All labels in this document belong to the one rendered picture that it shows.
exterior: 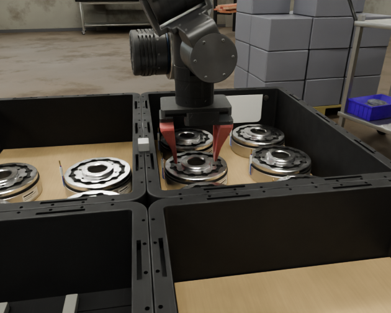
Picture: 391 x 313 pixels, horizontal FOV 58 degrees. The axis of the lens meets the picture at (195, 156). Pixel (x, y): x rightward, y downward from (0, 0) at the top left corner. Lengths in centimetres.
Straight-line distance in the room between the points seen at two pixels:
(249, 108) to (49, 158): 41
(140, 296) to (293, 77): 298
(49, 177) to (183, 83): 29
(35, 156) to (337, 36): 288
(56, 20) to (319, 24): 850
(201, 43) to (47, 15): 1040
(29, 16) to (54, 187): 1029
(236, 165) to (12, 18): 1044
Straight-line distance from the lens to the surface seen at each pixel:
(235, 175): 61
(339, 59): 337
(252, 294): 40
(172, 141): 52
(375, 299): 44
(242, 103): 75
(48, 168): 68
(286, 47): 309
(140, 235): 31
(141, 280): 27
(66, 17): 1073
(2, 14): 1097
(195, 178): 53
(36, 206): 38
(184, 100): 51
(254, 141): 66
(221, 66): 42
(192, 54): 41
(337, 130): 56
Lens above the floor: 112
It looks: 26 degrees down
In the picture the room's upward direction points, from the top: straight up
